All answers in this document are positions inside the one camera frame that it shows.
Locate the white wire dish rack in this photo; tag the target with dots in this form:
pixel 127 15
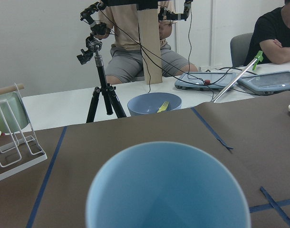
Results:
pixel 19 150

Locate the grey teach pendant right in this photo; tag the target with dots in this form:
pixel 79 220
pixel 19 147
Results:
pixel 267 84

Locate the seated person beige shirt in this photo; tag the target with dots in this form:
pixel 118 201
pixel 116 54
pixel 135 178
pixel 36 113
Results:
pixel 126 63

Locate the grey office chair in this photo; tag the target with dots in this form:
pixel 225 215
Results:
pixel 239 46

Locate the black camera tripod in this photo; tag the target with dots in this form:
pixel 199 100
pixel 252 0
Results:
pixel 112 103

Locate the blue bowl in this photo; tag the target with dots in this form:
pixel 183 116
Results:
pixel 150 103

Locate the light blue cup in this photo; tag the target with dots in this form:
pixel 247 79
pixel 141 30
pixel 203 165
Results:
pixel 165 185

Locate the yellow plastic fork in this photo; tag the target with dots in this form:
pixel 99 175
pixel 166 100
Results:
pixel 163 107

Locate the grey teach pendant left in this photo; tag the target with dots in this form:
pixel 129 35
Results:
pixel 204 81

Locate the green bowl in rack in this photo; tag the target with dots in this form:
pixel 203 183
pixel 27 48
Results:
pixel 12 113

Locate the wooden post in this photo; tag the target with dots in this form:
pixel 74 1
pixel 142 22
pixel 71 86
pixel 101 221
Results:
pixel 150 45

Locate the seated person black shirt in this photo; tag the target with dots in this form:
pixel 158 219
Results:
pixel 271 35

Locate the grey teach pendant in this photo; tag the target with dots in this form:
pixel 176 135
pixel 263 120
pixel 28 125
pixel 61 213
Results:
pixel 204 81
pixel 267 84

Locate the metal rod green clip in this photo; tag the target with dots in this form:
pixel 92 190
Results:
pixel 258 58

